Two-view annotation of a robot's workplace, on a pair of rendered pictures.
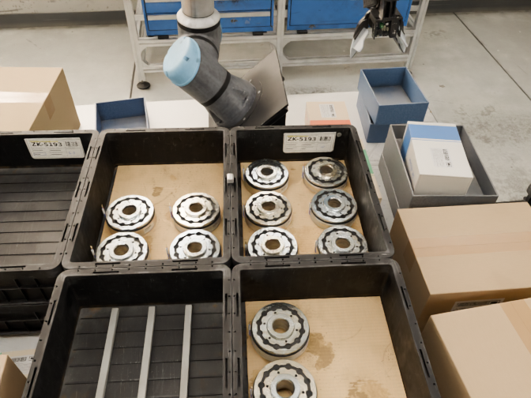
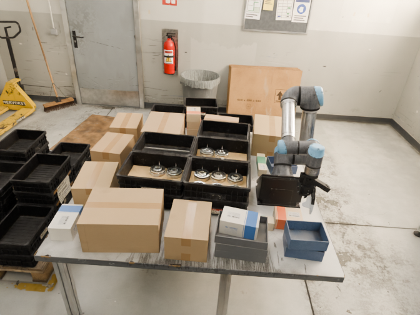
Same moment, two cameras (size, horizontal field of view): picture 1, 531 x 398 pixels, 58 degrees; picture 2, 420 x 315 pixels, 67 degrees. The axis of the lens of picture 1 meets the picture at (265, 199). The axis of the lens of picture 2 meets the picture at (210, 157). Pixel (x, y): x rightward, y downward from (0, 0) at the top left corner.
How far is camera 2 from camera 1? 197 cm
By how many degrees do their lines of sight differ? 74
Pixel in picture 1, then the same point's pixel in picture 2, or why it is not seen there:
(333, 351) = not seen: hidden behind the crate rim
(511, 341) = (149, 200)
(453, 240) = (193, 210)
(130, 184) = (237, 155)
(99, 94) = (397, 215)
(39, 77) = not seen: hidden behind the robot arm
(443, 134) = (249, 220)
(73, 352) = (182, 147)
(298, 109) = (309, 217)
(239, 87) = (280, 169)
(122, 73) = not seen: outside the picture
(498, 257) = (182, 219)
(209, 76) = (277, 157)
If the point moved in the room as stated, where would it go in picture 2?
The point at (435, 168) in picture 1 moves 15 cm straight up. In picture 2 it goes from (227, 210) to (229, 188)
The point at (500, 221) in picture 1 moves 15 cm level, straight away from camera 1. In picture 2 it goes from (199, 227) to (219, 244)
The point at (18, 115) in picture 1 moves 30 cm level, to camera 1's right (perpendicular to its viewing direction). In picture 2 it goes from (262, 132) to (260, 150)
